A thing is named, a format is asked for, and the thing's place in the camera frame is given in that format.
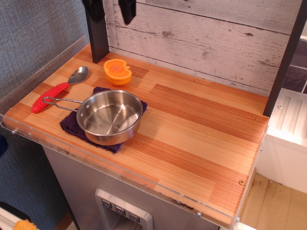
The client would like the dark right shelf post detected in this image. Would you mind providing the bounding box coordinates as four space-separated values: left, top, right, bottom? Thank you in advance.
263 0 307 117

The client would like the white toy sink unit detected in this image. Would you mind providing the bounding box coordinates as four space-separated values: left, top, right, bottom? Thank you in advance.
255 35 307 192

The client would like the clear acrylic edge guard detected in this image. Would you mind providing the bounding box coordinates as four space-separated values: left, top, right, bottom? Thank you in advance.
2 111 245 229

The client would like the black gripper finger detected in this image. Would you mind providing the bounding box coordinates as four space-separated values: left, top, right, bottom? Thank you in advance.
118 0 136 25
82 0 104 22

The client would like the red handled metal spoon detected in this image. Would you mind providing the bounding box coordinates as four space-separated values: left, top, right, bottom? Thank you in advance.
32 66 89 113

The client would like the silver toy fridge cabinet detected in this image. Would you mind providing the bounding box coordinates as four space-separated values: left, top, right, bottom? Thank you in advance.
43 147 219 230

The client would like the purple cloth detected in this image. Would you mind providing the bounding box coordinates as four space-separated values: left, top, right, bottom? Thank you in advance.
60 87 147 153

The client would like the orange plastic half orange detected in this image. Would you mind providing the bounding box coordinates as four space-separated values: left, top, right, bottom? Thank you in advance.
103 58 132 86

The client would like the grey water dispenser panel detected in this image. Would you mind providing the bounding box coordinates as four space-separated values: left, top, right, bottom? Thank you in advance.
95 188 154 230

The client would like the yellow toy at corner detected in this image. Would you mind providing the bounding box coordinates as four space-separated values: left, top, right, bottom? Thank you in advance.
13 220 38 230

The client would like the stainless steel pan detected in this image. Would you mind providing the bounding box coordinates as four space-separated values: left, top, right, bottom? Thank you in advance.
42 90 143 146

